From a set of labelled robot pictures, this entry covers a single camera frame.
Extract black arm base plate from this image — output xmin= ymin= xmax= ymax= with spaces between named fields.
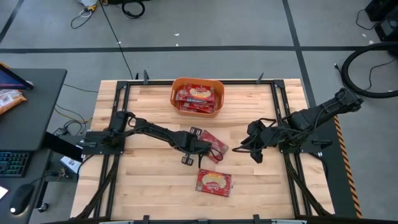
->
xmin=278 ymin=133 xmax=333 ymax=155
xmin=82 ymin=130 xmax=126 ymax=156

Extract thin black floor cable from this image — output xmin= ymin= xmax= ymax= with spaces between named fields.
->
xmin=334 ymin=58 xmax=398 ymax=91
xmin=355 ymin=8 xmax=379 ymax=31

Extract black desk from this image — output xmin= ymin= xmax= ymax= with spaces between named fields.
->
xmin=0 ymin=68 xmax=68 ymax=224

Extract thin looped floor cable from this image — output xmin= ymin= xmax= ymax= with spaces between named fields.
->
xmin=70 ymin=6 xmax=94 ymax=30

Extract small white box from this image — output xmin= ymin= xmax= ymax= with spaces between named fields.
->
xmin=60 ymin=156 xmax=83 ymax=175

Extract large black hose ring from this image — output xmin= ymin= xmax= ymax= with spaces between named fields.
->
xmin=340 ymin=41 xmax=398 ymax=100

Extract orange plastic basket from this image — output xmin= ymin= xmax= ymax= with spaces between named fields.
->
xmin=169 ymin=77 xmax=225 ymax=119

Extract black rectangular panel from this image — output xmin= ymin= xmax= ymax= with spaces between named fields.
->
xmin=41 ymin=131 xmax=84 ymax=162

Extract orange snack bag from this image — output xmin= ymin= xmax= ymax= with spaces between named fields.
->
xmin=0 ymin=89 xmax=27 ymax=115

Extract black equipment case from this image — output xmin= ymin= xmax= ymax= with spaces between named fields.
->
xmin=364 ymin=0 xmax=398 ymax=22

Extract black aluminium table frame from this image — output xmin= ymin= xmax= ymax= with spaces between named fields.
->
xmin=70 ymin=70 xmax=336 ymax=224

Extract black hazard-striped platform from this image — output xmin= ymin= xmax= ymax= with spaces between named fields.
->
xmin=307 ymin=108 xmax=364 ymax=219

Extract long black floor cable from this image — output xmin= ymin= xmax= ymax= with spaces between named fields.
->
xmin=98 ymin=0 xmax=135 ymax=80

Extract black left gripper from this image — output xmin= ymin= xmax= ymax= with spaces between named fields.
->
xmin=179 ymin=126 xmax=219 ymax=166

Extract black-framed screen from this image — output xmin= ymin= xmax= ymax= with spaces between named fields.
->
xmin=0 ymin=63 xmax=35 ymax=91

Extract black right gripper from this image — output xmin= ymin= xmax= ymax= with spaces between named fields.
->
xmin=231 ymin=119 xmax=281 ymax=164

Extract black keyboard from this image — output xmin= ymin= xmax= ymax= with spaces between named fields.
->
xmin=0 ymin=151 xmax=32 ymax=179

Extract black equipment box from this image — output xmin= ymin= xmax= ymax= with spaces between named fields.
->
xmin=374 ymin=18 xmax=398 ymax=43

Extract black computer mouse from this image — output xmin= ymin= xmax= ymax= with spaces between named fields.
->
xmin=9 ymin=183 xmax=35 ymax=216

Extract red popcorn bag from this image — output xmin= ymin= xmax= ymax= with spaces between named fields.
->
xmin=178 ymin=101 xmax=216 ymax=114
xmin=177 ymin=83 xmax=218 ymax=103
xmin=198 ymin=129 xmax=229 ymax=164
xmin=178 ymin=96 xmax=203 ymax=104
xmin=195 ymin=169 xmax=233 ymax=198

